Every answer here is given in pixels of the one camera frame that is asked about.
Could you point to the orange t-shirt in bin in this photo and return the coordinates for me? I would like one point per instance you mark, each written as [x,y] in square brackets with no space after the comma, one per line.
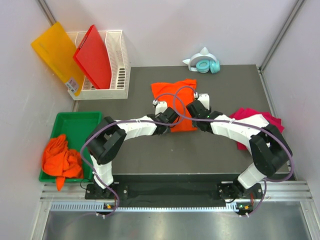
[61,162]

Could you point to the red folder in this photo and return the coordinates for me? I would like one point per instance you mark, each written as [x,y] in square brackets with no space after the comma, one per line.
[92,57]

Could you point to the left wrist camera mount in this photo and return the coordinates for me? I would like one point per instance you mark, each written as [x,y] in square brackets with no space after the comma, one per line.
[159,106]

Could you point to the orange t-shirt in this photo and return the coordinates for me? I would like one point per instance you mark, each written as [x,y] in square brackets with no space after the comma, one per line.
[61,162]
[184,97]

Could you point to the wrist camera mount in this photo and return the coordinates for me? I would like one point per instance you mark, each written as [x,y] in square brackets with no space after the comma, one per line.
[204,98]
[159,106]

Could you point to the teal cat-ear headphones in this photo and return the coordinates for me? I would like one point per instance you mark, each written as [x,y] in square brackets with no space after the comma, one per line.
[203,62]

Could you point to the yellow folder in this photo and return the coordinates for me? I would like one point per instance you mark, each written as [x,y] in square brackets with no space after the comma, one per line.
[57,50]

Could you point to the aluminium frame rail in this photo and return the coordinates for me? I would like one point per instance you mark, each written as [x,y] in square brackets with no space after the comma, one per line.
[74,199]

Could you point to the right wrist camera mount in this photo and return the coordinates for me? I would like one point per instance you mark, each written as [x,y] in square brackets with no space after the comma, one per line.
[204,98]

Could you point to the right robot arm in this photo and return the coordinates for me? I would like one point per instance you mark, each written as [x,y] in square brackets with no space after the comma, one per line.
[263,140]

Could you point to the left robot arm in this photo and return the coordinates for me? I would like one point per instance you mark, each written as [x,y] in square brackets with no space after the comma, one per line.
[104,143]

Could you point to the white file organizer basket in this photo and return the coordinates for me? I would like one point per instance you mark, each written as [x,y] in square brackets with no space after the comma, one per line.
[114,41]

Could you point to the magenta folded t-shirt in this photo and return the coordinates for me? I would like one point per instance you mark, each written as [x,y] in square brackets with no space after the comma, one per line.
[243,113]

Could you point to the white folded t-shirt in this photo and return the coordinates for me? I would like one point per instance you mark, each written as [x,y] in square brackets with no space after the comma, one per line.
[257,120]

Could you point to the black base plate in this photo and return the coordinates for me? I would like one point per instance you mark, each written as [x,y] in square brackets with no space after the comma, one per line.
[176,190]

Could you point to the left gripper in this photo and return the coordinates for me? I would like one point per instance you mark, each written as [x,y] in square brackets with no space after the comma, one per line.
[168,130]

